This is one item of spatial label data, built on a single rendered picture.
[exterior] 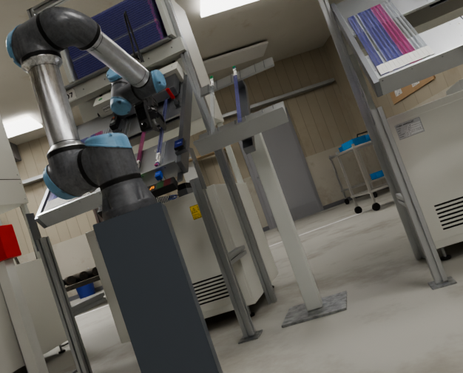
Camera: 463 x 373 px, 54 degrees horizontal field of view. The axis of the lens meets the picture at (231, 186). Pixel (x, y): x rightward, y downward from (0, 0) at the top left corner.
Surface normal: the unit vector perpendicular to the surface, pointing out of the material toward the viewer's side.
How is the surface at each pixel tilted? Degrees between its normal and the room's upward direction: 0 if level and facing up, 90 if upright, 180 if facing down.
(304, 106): 90
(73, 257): 90
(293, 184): 90
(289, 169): 90
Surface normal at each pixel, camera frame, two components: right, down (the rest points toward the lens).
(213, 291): -0.25, 0.02
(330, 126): 0.07, -0.10
